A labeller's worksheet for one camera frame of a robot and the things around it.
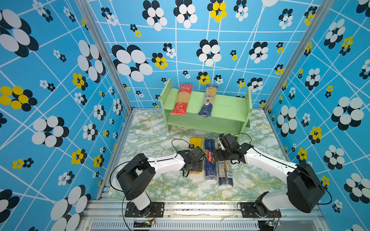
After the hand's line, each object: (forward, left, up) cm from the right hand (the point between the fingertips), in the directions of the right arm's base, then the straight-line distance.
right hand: (221, 153), depth 88 cm
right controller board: (-36, -18, -7) cm, 41 cm away
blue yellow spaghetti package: (+12, +10, +25) cm, 30 cm away
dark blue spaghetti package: (-7, +7, -2) cm, 10 cm away
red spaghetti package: (+29, +23, +24) cm, 44 cm away
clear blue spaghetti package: (-11, -1, -3) cm, 12 cm away
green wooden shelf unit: (+14, -4, +21) cm, 26 cm away
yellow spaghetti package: (+10, +15, -3) cm, 19 cm away
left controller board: (-36, +41, -6) cm, 54 cm away
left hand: (-6, +15, -4) cm, 17 cm away
